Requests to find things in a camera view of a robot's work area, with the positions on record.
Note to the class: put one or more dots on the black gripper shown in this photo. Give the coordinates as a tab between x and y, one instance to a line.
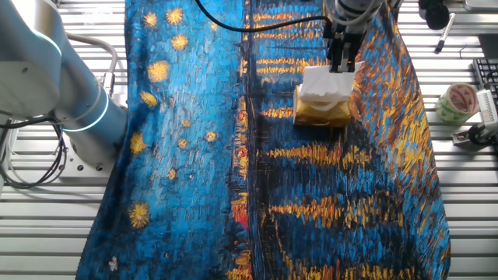
346	33

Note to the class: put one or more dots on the white paper napkin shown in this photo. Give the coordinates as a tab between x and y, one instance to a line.
327	83

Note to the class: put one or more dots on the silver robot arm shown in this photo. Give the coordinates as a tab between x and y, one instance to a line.
31	58

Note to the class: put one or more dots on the gold tissue pack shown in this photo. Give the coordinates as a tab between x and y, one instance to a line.
323	116

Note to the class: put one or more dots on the silver black pen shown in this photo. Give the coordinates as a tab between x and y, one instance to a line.
444	33

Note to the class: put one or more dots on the clear packing tape roll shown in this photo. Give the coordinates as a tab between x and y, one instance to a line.
459	103

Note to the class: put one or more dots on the black keyboard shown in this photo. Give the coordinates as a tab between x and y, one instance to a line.
486	74

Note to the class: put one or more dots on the dark grey panel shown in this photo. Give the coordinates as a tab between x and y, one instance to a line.
489	46

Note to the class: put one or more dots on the grey flat device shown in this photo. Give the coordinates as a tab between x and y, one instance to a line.
480	4

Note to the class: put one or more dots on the black and white tool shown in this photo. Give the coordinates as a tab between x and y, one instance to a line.
474	138

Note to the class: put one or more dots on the starry night painted tablecloth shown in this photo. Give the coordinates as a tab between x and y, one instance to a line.
194	155

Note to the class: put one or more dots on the silver exterior camera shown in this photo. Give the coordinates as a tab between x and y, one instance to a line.
488	109

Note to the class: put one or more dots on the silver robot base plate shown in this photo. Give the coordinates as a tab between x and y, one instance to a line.
89	171

